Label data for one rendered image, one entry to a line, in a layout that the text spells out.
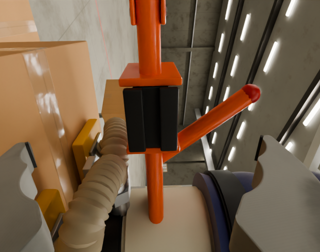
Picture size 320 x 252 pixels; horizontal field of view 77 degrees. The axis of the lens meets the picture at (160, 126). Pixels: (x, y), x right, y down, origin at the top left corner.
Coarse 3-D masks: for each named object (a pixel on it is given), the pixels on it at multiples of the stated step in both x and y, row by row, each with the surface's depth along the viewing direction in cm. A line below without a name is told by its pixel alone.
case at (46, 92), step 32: (0, 64) 18; (32, 64) 23; (64, 64) 31; (0, 96) 18; (32, 96) 23; (64, 96) 31; (0, 128) 18; (32, 128) 23; (64, 128) 30; (64, 160) 30; (64, 192) 30
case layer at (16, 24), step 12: (0, 0) 71; (12, 0) 77; (24, 0) 84; (0, 12) 71; (12, 12) 77; (24, 12) 84; (0, 24) 71; (12, 24) 77; (24, 24) 84; (0, 36) 71; (12, 36) 77; (24, 36) 84; (36, 36) 92
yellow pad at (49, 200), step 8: (48, 192) 23; (56, 192) 23; (40, 200) 22; (48, 200) 22; (56, 200) 23; (40, 208) 21; (48, 208) 21; (56, 208) 23; (64, 208) 25; (48, 216) 21; (56, 216) 22; (48, 224) 21; (56, 224) 22; (56, 232) 21
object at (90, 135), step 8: (88, 120) 39; (96, 120) 40; (88, 128) 36; (96, 128) 39; (80, 136) 34; (88, 136) 34; (96, 136) 38; (72, 144) 32; (80, 144) 32; (88, 144) 34; (96, 144) 37; (80, 152) 32; (88, 152) 34; (80, 160) 33; (80, 168) 33; (80, 176) 34
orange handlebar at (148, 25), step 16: (144, 0) 16; (160, 0) 17; (144, 16) 17; (160, 16) 18; (144, 32) 18; (144, 48) 18; (160, 48) 19; (144, 64) 19; (160, 64) 20; (160, 160) 24; (160, 176) 25; (160, 192) 27; (160, 208) 28
